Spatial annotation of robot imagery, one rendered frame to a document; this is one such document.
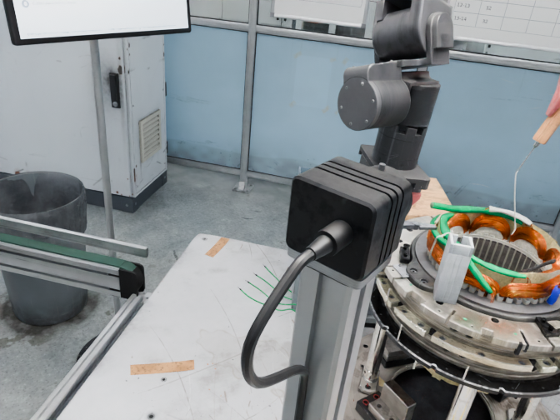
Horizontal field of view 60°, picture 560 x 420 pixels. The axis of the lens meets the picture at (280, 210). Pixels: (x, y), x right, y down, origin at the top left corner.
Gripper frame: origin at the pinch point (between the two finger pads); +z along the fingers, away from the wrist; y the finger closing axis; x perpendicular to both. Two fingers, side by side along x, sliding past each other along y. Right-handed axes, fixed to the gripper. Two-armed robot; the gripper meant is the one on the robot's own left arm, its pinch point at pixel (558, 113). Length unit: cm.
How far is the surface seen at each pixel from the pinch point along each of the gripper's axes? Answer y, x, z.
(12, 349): -92, 54, 173
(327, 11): -71, 217, 20
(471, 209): 1.3, 8.8, 18.3
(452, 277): -0.1, -9.1, 22.2
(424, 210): -1.4, 23.9, 27.2
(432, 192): -0.4, 33.3, 25.9
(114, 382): -34, -9, 73
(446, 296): 0.9, -8.8, 25.1
